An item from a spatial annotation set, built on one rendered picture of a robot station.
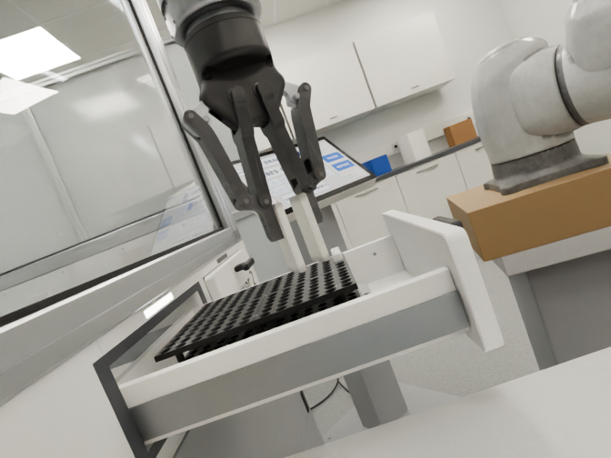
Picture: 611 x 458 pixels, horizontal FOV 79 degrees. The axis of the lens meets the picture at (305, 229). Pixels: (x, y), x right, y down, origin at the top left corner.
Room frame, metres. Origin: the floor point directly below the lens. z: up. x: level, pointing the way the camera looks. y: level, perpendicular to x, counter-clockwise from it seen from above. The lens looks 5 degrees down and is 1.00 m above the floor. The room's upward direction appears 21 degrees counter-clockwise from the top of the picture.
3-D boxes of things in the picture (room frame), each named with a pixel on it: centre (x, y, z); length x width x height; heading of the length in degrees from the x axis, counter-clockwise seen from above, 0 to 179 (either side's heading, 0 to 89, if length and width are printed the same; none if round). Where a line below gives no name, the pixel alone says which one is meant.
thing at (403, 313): (0.45, 0.09, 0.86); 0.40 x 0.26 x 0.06; 86
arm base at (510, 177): (0.78, -0.50, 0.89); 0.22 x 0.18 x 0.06; 163
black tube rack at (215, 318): (0.45, 0.08, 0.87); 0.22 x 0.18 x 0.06; 86
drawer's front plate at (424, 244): (0.44, -0.12, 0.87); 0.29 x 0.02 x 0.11; 176
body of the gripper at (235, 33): (0.36, 0.01, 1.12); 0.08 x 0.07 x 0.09; 113
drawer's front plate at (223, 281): (0.77, 0.18, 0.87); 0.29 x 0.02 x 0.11; 176
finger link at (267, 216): (0.35, 0.04, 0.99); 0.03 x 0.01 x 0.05; 113
